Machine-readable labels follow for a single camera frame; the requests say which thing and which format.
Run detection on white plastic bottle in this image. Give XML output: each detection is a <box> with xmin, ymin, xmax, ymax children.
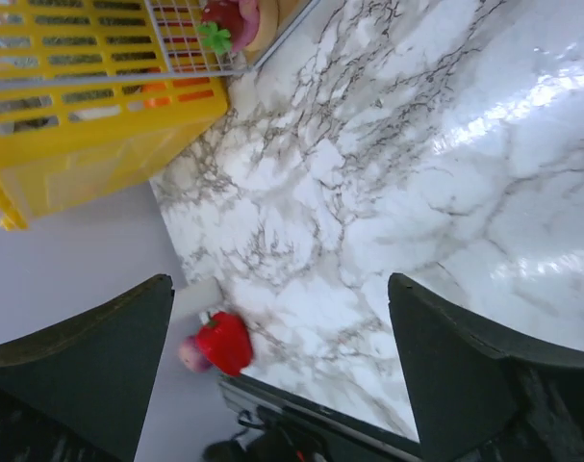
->
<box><xmin>170</xmin><ymin>277</ymin><xmax>224</xmax><ymax>322</ymax></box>

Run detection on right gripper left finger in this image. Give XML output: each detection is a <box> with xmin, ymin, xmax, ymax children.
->
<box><xmin>0</xmin><ymin>274</ymin><xmax>174</xmax><ymax>461</ymax></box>

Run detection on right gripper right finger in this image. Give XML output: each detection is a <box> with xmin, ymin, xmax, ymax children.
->
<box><xmin>388</xmin><ymin>273</ymin><xmax>584</xmax><ymax>455</ymax></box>

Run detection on yellow plastic basket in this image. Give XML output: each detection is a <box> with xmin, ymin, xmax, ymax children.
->
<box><xmin>0</xmin><ymin>0</ymin><xmax>233</xmax><ymax>232</ymax></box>

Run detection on white wire wooden shelf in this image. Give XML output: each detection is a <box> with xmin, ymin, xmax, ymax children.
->
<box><xmin>0</xmin><ymin>1</ymin><xmax>316</xmax><ymax>90</ymax></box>

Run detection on red bell pepper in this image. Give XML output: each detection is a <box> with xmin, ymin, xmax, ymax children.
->
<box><xmin>195</xmin><ymin>311</ymin><xmax>254</xmax><ymax>376</ymax></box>

